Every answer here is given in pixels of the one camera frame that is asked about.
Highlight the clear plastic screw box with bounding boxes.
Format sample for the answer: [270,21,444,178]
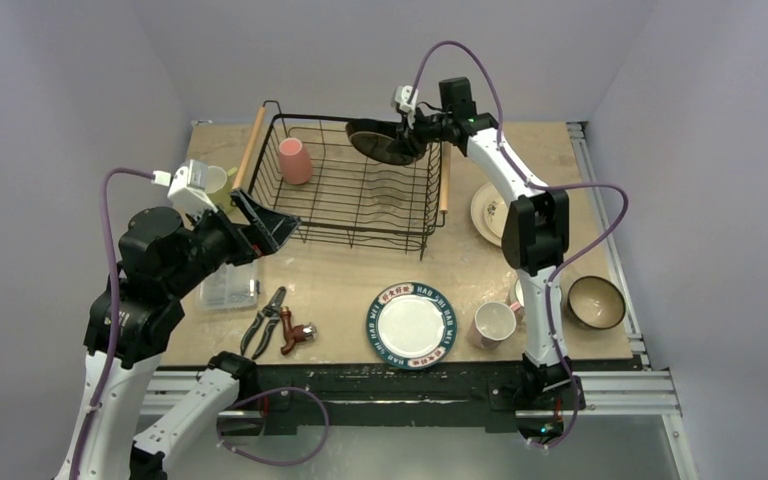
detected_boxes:
[195,261,260,312]

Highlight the white enamel mug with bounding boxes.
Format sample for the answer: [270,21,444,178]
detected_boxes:
[508,279,524,314]

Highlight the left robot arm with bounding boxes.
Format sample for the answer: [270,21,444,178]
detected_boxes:
[59,189,301,479]

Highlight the black base frame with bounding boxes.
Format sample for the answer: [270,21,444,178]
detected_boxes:
[138,360,680,439]

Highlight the cream floral small plate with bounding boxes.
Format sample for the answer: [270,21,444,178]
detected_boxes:
[483,195,508,239]

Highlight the purple cable loop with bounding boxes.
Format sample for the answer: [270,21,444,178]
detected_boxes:
[216,387,331,467]

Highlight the green mug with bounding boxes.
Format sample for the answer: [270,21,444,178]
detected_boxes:
[205,165,238,214]

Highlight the red rimmed plate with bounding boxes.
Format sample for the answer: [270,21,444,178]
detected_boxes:
[345,118,425,166]

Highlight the black pliers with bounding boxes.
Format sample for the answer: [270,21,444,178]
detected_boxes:
[240,286,287,361]

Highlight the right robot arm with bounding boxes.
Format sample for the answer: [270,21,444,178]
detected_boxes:
[391,77,576,407]

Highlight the pink rimmed large plate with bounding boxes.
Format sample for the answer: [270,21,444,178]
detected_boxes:
[470,182,502,247]

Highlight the black wire dish rack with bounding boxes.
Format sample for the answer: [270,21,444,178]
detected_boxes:
[242,100,451,254]

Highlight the dark ceramic bowl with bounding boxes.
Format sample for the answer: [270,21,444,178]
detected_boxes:
[565,276,627,330]

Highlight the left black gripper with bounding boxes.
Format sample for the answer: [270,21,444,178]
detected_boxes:
[167,185,300,294]

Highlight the light pink mug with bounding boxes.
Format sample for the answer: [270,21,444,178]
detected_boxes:
[467,301,522,350]

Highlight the brown handled tool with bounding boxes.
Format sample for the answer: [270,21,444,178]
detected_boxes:
[280,306,318,356]

